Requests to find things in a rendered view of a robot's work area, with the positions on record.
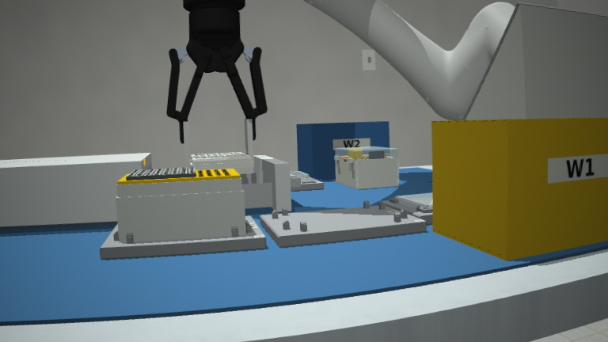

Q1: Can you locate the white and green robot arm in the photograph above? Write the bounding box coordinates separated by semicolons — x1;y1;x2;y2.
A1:
304;0;515;120

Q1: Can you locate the yellow box labelled w1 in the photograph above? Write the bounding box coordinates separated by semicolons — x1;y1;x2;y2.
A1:
431;118;608;260

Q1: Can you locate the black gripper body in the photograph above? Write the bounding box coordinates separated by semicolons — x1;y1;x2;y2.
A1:
186;6;244;73

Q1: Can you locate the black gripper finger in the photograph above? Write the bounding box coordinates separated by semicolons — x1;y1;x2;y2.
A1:
167;47;211;168
220;46;268;161

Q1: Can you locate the blue bench mat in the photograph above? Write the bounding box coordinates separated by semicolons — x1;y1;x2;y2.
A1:
0;167;608;326

